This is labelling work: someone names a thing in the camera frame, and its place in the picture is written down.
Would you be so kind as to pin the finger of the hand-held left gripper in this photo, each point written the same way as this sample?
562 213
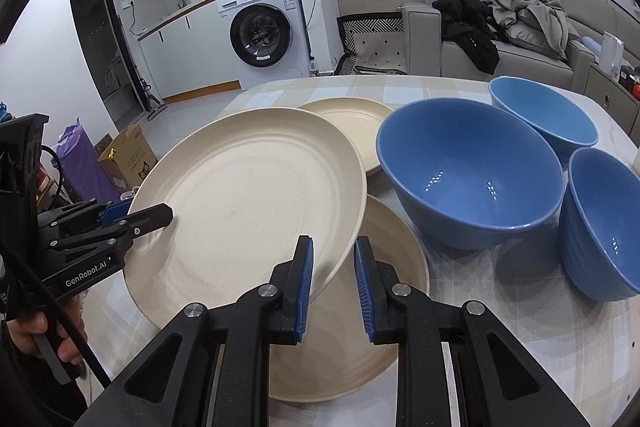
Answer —
114 213
150 217

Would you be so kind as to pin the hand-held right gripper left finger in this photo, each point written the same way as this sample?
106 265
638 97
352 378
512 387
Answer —
304 292

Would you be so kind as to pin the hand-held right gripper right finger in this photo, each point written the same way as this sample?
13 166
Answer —
362 294

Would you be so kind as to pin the large cream plate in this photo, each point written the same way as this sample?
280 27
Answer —
240 207

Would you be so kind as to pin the large blue bowl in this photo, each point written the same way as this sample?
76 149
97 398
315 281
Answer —
470 177

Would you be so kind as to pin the person's left hand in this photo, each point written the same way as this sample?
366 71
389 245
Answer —
67 349

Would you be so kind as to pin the cardboard box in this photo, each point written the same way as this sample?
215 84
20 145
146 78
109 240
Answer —
127 157

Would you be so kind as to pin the purple bag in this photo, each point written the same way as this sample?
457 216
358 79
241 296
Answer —
80 157

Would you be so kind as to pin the stick vacuum cleaner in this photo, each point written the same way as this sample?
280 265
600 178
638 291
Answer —
157 109

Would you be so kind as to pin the checked tablecloth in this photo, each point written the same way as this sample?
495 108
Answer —
500 307

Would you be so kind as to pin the small cream plate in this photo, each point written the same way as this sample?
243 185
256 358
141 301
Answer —
350 127

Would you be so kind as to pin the white kitchen counter cabinet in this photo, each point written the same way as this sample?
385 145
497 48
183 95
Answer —
200 52

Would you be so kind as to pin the dark glass door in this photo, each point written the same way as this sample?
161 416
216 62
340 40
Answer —
95 32

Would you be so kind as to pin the white washing machine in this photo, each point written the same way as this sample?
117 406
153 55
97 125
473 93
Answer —
260 37

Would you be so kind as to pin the clear plastic bottle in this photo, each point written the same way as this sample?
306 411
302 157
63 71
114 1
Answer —
314 68

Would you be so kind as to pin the white dotted cushion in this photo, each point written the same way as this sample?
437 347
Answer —
380 52

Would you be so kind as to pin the grey sofa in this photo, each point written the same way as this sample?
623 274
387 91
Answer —
430 57

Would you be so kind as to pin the black patterned cushion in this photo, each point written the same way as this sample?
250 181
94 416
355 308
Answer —
370 24

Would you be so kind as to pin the black jacket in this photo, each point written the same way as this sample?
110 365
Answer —
465 22

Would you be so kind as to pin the grey side cabinet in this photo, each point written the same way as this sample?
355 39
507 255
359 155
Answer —
607 102

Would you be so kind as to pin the grey clothes pile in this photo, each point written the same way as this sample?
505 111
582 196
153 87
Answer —
535 22

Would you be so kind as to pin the light blue pillow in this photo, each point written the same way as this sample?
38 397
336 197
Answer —
591 43

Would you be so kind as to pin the red round fruit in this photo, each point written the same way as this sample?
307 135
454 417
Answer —
636 91

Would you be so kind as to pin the black box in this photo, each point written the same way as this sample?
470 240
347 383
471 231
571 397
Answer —
626 77

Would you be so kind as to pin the white kettle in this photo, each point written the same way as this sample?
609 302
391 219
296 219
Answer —
610 54

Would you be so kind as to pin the white wall socket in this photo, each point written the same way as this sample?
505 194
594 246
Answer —
128 4

